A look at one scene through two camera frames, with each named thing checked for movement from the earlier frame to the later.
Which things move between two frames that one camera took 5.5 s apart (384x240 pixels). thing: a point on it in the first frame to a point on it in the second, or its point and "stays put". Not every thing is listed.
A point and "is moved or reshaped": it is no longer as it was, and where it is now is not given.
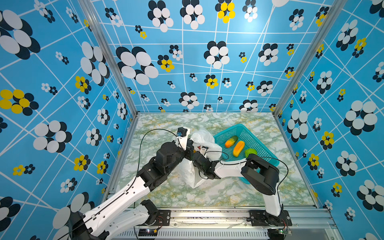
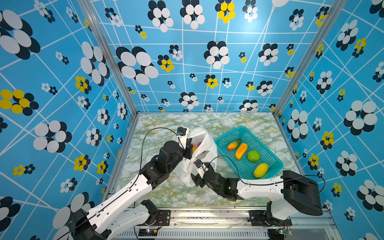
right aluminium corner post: [335, 7] stays put
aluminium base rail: [228, 224] stays put
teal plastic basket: [237, 142] stays put
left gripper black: [189, 150] stays put
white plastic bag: [188, 173] stays put
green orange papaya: [231, 141] is moved or reshaped
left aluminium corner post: [111, 55] stays put
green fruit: [250, 151] is moved or reshaped
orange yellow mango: [238, 148] is moved or reshaped
